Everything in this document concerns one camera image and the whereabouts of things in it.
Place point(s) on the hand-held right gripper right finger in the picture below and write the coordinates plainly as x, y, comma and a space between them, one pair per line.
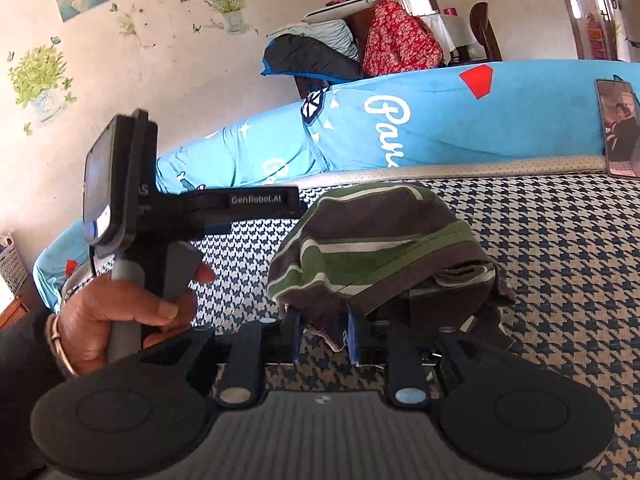
356, 337

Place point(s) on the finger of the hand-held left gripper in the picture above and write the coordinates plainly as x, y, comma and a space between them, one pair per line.
260, 200

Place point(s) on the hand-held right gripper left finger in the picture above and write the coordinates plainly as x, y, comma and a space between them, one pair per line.
295, 332

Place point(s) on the green brown striped shirt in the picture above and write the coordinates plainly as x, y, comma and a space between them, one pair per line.
375, 245

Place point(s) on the person's left forearm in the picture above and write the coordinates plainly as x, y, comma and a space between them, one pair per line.
25, 370

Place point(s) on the person's left hand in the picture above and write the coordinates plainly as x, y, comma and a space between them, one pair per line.
95, 315

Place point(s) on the white plastic basket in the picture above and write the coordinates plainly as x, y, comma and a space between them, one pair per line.
12, 265

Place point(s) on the blue printed sofa cover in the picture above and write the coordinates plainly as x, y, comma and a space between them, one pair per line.
425, 130

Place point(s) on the grey-green pillow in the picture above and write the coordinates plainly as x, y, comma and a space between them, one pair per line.
335, 35

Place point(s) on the red floral cloth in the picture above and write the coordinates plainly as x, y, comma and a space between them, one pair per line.
400, 40

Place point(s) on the houndstooth sofa seat mat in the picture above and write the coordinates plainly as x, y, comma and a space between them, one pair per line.
575, 260

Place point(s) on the table with white cloth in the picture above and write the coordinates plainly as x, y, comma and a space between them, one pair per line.
455, 32

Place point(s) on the dark wooden chair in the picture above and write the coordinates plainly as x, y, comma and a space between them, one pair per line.
482, 25

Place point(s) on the black smartphone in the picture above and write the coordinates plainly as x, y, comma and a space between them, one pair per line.
620, 130

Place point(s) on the white black printed banner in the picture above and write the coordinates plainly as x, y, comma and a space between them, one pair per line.
613, 5

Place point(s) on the green plant wall sticker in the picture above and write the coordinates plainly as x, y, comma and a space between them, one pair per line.
37, 80

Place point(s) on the lavender pot wall sticker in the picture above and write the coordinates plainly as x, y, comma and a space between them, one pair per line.
227, 0

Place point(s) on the wide wooden door frame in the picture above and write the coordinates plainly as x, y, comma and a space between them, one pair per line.
567, 5

